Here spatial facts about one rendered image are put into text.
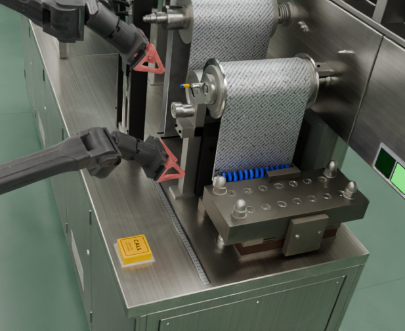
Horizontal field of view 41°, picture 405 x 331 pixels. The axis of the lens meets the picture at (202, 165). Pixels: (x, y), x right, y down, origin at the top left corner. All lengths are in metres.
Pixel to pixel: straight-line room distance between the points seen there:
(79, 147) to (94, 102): 0.79
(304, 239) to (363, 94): 0.38
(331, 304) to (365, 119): 0.54
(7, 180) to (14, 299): 1.38
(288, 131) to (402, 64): 0.35
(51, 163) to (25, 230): 1.63
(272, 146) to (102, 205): 0.48
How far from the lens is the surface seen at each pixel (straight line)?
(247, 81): 1.32
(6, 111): 3.71
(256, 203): 1.34
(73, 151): 1.17
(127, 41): 1.21
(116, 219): 1.45
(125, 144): 1.24
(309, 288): 1.49
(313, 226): 1.37
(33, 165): 1.15
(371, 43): 1.36
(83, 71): 2.17
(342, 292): 1.58
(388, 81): 1.31
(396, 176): 1.31
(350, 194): 1.44
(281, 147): 1.46
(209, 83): 1.31
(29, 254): 2.65
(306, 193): 1.42
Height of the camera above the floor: 1.86
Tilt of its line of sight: 35 degrees down
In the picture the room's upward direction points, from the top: 8 degrees clockwise
